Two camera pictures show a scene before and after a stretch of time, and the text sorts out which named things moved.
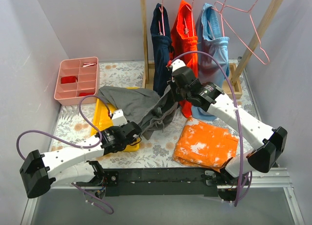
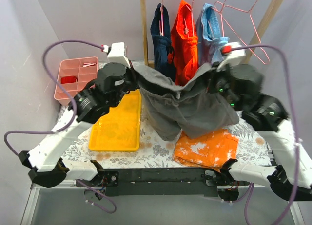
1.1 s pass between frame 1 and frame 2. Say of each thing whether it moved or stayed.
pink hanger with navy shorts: stayed
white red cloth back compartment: stayed
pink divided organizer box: stayed
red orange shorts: stayed
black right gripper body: moved
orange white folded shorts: stayed
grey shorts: moved
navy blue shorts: stayed
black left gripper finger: moved
